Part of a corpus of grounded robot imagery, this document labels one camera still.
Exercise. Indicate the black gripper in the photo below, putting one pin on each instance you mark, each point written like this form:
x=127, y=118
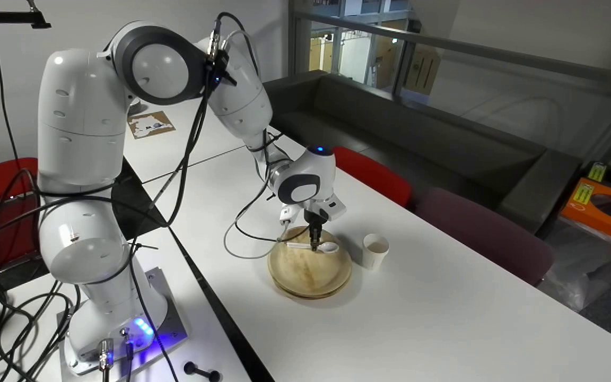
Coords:
x=315, y=210

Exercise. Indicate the white plastic spoon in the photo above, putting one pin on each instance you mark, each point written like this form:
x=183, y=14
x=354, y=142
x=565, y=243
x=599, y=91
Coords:
x=330, y=247

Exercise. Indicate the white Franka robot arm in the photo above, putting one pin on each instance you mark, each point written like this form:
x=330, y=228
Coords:
x=86, y=118

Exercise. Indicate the round beige bowl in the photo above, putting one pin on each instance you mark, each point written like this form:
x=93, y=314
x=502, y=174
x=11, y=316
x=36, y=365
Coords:
x=305, y=271

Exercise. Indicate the white paper cup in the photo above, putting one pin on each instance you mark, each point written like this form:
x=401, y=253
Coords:
x=374, y=250

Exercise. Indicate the grey sofa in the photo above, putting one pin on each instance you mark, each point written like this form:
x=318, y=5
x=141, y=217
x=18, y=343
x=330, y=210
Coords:
x=424, y=134

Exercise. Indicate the maroon chair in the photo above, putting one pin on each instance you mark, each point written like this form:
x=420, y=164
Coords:
x=485, y=233

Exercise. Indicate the black dumbbell-shaped knob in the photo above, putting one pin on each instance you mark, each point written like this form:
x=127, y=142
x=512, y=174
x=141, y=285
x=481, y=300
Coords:
x=201, y=370

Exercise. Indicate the yellow sign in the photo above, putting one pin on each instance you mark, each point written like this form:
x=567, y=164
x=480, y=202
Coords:
x=422, y=68

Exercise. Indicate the brown printed paper sheet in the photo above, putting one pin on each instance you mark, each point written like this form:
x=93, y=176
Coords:
x=151, y=124

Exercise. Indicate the metal glass railing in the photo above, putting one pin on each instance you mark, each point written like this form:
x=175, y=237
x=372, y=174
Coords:
x=502, y=53

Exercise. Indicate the orange box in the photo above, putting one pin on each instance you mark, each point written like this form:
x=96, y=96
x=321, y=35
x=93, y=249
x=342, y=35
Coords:
x=605, y=209

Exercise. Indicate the black overhead bar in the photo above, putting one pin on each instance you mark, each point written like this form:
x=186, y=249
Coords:
x=4, y=19

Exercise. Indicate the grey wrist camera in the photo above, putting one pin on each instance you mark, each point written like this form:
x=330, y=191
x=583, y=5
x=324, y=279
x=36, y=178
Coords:
x=336, y=205

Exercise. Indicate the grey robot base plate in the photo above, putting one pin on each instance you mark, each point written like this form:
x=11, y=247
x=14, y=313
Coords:
x=157, y=309

